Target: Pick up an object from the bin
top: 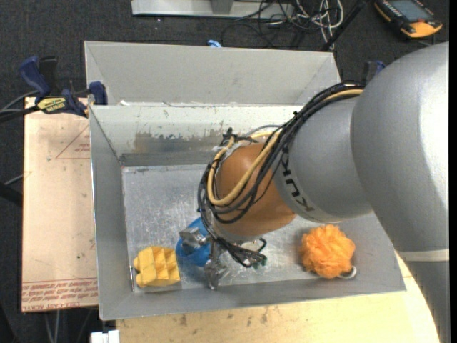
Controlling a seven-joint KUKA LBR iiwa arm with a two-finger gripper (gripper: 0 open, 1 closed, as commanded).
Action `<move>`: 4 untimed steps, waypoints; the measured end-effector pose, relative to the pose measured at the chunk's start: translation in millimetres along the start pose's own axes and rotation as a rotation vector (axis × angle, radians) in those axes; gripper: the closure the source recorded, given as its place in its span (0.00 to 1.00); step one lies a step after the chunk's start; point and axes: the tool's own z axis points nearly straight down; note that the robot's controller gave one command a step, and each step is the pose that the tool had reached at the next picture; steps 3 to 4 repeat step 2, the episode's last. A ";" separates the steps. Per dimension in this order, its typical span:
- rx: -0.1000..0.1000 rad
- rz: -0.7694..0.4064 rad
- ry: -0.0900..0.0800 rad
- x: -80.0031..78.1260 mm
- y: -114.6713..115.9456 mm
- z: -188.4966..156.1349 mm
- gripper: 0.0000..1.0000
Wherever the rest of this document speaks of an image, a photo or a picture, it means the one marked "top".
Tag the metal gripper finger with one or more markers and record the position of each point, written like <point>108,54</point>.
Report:
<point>214,273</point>
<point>193,238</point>

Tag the blue plastic cup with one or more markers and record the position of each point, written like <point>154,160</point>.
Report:
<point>194,261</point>

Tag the yellow ridged toy block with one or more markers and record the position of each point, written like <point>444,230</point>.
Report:
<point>157,266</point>

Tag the grey metal bin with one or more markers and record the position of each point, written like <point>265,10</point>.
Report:
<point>157,198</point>

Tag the orange mesh bath sponge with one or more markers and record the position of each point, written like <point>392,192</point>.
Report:
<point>326,250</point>

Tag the brown cardboard board red print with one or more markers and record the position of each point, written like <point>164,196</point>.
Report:
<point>57,206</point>

